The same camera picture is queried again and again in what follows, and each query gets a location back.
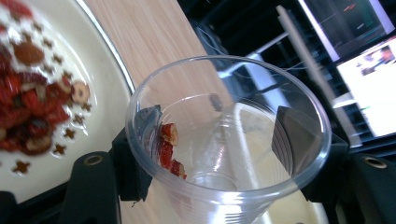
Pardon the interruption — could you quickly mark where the white pole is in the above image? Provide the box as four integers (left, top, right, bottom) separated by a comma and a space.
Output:
276, 4, 363, 148

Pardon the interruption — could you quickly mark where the red date slices clump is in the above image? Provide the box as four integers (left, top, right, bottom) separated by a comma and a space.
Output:
158, 122, 189, 181

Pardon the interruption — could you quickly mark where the clear plastic cup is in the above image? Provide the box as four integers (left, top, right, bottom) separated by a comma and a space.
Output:
124, 54, 333, 224

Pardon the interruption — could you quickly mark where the bowl of red food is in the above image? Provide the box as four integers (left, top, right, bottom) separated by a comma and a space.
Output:
0, 0, 137, 203

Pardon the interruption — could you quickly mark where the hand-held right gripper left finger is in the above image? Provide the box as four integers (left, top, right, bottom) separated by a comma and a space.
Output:
57, 104, 163, 224

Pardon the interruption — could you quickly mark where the bright computer monitor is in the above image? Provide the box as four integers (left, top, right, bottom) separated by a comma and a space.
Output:
335, 36, 396, 138

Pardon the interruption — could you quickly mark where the pile of dried red dates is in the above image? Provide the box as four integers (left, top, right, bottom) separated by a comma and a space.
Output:
0, 0, 92, 157

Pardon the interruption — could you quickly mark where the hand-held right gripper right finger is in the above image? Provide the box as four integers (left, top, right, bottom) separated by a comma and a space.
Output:
270, 105, 396, 224

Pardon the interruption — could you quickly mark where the dark computer monitor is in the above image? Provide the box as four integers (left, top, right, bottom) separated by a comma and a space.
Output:
297, 0, 396, 63

